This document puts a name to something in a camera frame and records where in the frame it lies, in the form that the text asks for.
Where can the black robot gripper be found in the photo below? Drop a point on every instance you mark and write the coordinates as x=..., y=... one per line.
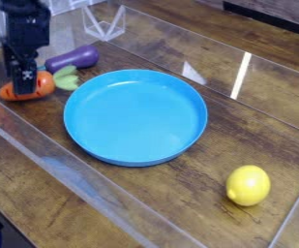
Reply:
x=27, y=34

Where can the orange toy carrot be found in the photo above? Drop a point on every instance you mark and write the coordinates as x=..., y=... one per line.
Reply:
x=63, y=79

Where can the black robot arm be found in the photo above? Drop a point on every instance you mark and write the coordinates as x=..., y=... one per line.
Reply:
x=21, y=6

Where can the purple toy eggplant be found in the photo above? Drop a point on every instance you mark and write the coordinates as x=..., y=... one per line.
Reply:
x=81, y=57

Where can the blue round plate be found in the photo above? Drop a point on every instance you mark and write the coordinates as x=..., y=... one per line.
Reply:
x=135, y=118

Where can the yellow toy lemon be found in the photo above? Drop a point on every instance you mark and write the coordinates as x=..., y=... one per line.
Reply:
x=248, y=185

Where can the clear acrylic enclosure walls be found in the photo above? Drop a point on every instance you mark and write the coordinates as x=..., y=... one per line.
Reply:
x=69, y=201

